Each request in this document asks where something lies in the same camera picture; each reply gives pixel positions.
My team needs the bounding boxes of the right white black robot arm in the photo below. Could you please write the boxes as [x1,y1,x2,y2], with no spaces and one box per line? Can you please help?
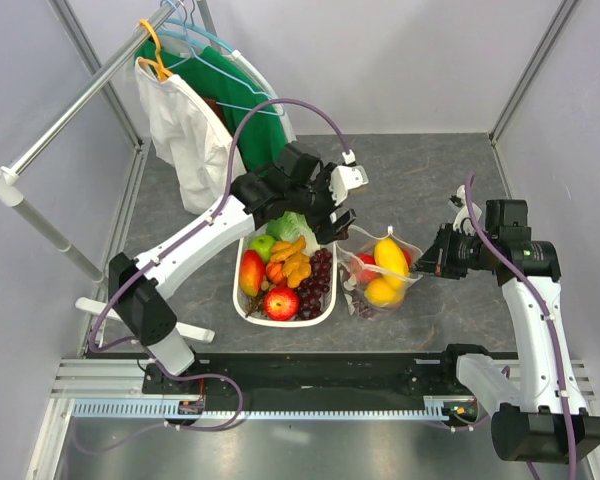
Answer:
[414,199,600,467]

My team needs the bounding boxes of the red apple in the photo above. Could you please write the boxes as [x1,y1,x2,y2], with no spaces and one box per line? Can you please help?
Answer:
[264,286,299,321]
[351,253,379,285]

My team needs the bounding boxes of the metal clothes rack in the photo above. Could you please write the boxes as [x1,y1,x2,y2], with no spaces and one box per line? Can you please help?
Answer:
[0,0,216,345]

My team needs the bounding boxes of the green apple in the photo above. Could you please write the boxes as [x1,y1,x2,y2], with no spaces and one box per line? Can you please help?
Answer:
[249,234,277,264]

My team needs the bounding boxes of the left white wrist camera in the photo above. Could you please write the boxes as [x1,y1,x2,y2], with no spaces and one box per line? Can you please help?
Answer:
[329,150,369,206]

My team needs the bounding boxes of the green cabbage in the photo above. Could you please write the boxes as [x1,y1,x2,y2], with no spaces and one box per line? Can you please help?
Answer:
[266,212,320,255]

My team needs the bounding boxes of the yellow red mango back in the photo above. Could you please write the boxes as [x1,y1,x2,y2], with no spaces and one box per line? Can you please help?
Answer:
[374,238,409,291]

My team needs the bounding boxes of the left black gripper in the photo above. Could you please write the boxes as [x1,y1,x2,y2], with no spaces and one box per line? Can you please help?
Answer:
[288,164,357,246]

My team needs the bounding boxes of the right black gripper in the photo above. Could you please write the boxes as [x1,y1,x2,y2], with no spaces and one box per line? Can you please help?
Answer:
[410,222,498,280]

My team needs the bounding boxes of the green shirt on hanger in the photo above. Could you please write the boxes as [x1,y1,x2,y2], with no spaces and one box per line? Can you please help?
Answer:
[133,40,299,174]

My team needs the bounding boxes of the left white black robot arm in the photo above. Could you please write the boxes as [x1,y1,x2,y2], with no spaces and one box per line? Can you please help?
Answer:
[108,141,368,393]

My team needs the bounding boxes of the purple cable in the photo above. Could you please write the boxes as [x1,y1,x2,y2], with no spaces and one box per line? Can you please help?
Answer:
[69,97,356,454]
[424,172,581,480]

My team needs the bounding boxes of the light blue cable duct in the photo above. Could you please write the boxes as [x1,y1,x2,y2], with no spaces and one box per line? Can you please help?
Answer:
[72,397,496,420]

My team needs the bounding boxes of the small orange pumpkin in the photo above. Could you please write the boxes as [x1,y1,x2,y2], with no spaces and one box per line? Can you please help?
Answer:
[265,262,286,286]

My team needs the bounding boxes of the clear polka dot zip bag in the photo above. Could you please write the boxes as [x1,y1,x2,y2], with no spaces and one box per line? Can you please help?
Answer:
[336,226,422,316]

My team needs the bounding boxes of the blue clothes hanger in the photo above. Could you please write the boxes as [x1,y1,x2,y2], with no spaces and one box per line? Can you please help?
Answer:
[158,1,274,104]

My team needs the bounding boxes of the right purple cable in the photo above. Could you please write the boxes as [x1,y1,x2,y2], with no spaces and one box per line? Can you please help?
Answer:
[424,172,581,480]

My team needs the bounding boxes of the yellow lemon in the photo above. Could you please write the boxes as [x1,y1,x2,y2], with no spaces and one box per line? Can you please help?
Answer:
[364,276,406,308]

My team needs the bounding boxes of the red apple back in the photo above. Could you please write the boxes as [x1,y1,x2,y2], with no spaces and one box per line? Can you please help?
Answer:
[351,253,379,285]

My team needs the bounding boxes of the red yellow mango left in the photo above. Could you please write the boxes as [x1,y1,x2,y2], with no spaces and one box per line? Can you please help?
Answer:
[238,249,265,297]

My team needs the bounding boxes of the dark grape bunch right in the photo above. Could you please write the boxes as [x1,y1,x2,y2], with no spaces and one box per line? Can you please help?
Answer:
[296,247,333,320]

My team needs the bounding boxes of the red apple front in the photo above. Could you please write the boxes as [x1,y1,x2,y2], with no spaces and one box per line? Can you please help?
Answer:
[264,286,299,321]

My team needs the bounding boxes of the yellow ginger root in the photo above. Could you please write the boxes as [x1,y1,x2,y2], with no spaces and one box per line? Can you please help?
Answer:
[267,236,311,289]

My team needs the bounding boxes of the red tomato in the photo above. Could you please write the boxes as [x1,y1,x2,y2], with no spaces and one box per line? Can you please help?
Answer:
[401,248,412,269]

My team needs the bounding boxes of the white plastic fruit basket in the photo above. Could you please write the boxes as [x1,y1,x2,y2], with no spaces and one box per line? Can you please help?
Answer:
[233,226,337,328]

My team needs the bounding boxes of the orange clothes hanger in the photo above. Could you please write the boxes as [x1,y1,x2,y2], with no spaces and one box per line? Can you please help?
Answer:
[137,19,173,82]

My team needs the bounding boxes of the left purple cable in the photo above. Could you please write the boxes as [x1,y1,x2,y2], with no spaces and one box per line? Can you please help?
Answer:
[69,97,356,454]

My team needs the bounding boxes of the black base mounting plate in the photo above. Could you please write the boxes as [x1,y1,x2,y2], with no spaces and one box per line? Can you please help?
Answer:
[141,349,521,406]

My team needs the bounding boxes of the dark purple grape bunch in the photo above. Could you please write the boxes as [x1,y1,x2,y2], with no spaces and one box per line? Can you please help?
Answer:
[339,268,377,319]

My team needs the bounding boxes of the white shirt on hanger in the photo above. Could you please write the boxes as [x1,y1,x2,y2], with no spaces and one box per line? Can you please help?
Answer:
[134,57,246,214]

